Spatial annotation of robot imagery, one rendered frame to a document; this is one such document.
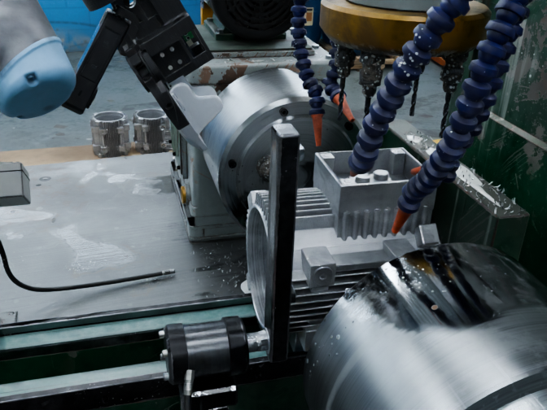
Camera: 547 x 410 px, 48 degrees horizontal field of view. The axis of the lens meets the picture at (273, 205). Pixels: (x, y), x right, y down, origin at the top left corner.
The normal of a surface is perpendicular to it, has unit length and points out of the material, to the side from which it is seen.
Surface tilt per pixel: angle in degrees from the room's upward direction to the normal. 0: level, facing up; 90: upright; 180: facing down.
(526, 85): 90
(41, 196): 0
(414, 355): 39
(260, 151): 90
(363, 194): 90
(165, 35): 90
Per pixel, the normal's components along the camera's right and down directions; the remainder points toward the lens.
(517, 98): -0.97, 0.09
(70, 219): 0.04, -0.89
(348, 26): -0.73, 0.29
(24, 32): 0.51, -0.43
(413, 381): -0.64, -0.59
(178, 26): 0.26, 0.44
